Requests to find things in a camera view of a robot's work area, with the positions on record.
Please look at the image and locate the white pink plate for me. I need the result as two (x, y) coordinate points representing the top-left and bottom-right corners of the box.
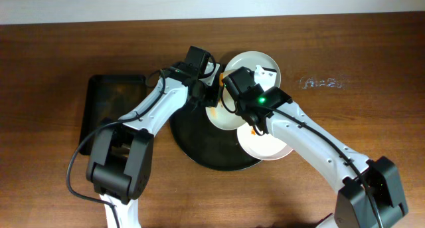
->
(236, 124), (293, 160)

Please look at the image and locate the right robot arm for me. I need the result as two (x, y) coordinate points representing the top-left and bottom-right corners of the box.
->
(223, 67), (408, 227)

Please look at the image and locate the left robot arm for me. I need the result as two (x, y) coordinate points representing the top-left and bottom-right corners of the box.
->
(86, 62), (223, 227)

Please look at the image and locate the round black tray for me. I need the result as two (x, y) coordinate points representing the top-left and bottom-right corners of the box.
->
(169, 65), (284, 171)

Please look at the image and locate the rectangular black tray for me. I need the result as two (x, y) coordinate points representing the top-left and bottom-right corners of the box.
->
(80, 74), (147, 140)

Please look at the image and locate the pale green plate top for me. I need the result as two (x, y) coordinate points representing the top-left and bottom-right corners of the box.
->
(223, 51), (282, 87)

